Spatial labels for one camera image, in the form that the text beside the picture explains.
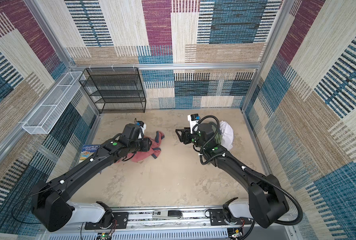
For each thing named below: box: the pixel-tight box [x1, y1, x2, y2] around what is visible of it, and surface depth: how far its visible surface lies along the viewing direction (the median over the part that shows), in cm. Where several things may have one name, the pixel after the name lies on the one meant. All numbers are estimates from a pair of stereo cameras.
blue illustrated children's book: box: [79, 144, 101, 164], surface depth 97 cm
